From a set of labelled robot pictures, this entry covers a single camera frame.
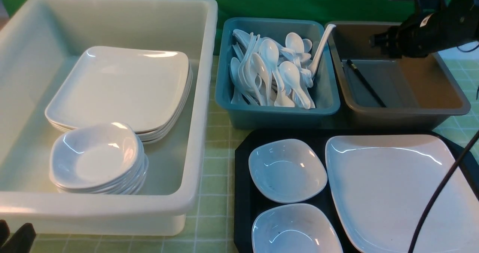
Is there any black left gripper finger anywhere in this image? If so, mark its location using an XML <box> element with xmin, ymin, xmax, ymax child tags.
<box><xmin>0</xmin><ymin>220</ymin><xmax>10</xmax><ymax>248</ymax></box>

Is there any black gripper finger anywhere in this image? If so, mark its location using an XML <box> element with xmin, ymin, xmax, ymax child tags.
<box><xmin>0</xmin><ymin>223</ymin><xmax>37</xmax><ymax>253</ymax></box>

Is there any white small bowl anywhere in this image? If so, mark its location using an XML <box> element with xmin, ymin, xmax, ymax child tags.
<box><xmin>248</xmin><ymin>139</ymin><xmax>328</xmax><ymax>204</ymax></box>
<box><xmin>251</xmin><ymin>203</ymin><xmax>343</xmax><ymax>253</ymax></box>

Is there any white soup spoon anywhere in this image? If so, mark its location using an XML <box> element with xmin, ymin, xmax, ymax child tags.
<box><xmin>260</xmin><ymin>38</ymin><xmax>285</xmax><ymax>92</ymax></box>

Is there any white square rice plate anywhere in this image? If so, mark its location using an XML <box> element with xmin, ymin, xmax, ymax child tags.
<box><xmin>325</xmin><ymin>135</ymin><xmax>479</xmax><ymax>253</ymax></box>

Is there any black chopstick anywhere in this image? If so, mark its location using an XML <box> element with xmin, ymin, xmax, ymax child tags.
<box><xmin>346</xmin><ymin>59</ymin><xmax>387</xmax><ymax>108</ymax></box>

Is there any stack of white small bowls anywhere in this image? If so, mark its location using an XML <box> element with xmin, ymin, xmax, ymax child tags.
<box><xmin>49</xmin><ymin>123</ymin><xmax>149</xmax><ymax>195</ymax></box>

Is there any green checkered tablecloth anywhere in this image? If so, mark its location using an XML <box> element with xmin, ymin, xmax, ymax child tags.
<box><xmin>30</xmin><ymin>55</ymin><xmax>478</xmax><ymax>253</ymax></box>

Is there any stack of white square plates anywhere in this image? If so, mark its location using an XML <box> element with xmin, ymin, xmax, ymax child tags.
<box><xmin>45</xmin><ymin>46</ymin><xmax>193</xmax><ymax>144</ymax></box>

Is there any large white plastic tub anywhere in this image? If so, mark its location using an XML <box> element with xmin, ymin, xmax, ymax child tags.
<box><xmin>1</xmin><ymin>0</ymin><xmax>217</xmax><ymax>236</ymax></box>

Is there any black serving tray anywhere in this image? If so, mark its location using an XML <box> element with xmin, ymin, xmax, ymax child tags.
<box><xmin>233</xmin><ymin>129</ymin><xmax>479</xmax><ymax>253</ymax></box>

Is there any pile of white spoons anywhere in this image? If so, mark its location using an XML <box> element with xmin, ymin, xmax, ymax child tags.
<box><xmin>229</xmin><ymin>28</ymin><xmax>316</xmax><ymax>110</ymax></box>

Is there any white ladle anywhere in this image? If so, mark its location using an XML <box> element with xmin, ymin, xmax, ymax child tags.
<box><xmin>308</xmin><ymin>24</ymin><xmax>336</xmax><ymax>78</ymax></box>

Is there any teal plastic bin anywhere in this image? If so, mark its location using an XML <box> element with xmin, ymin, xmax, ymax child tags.
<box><xmin>214</xmin><ymin>17</ymin><xmax>341</xmax><ymax>129</ymax></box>

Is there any brown plastic bin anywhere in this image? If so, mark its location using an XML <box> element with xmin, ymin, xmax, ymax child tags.
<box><xmin>328</xmin><ymin>21</ymin><xmax>471</xmax><ymax>129</ymax></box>

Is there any black cable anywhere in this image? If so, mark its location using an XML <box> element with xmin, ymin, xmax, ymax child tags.
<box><xmin>407</xmin><ymin>129</ymin><xmax>479</xmax><ymax>253</ymax></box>

